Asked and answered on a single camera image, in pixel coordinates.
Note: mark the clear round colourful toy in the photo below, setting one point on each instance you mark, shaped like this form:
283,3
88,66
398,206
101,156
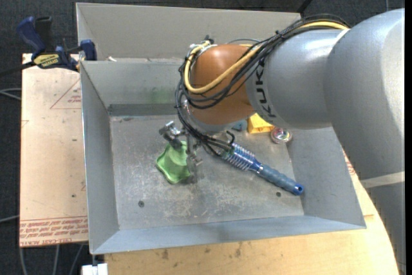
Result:
281,135

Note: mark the yellow wedge block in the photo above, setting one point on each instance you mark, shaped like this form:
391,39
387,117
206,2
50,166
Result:
257,127

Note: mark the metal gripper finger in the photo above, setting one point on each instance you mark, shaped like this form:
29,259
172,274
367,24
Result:
170,131
193,162

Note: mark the grey metal bin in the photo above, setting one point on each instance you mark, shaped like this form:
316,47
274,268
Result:
225,199

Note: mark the small teal object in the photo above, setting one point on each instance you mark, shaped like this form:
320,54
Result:
238,126

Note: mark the green plastic cup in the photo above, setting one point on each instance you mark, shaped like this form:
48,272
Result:
174,164

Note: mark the brown cardboard board red print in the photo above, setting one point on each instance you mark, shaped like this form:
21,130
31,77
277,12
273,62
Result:
51,154

